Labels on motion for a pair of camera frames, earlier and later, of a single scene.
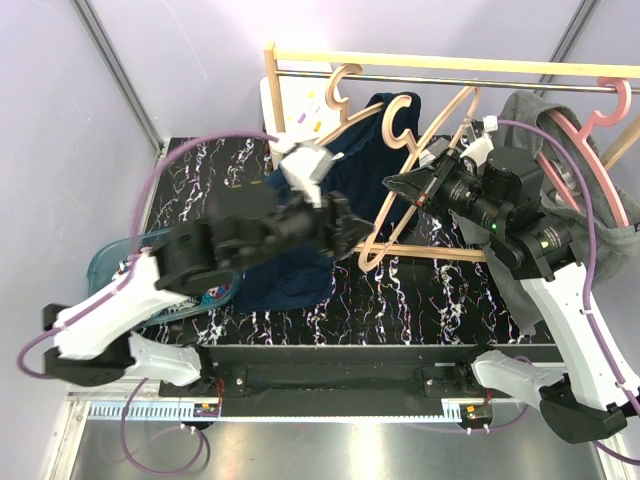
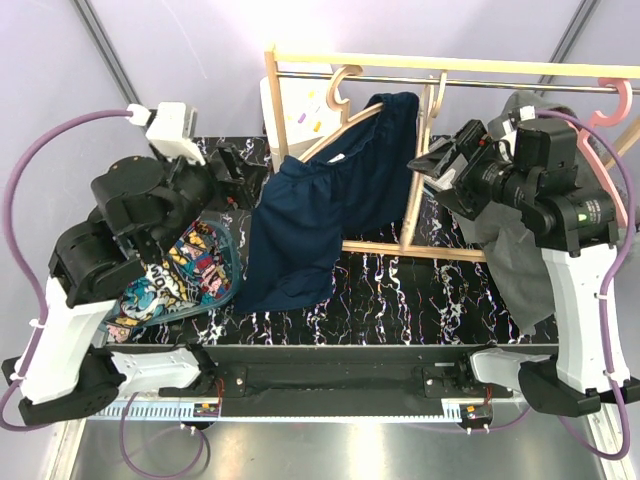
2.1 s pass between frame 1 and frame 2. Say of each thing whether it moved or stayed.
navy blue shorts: stayed
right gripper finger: moved
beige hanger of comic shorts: moved
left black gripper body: moved
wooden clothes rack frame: stayed
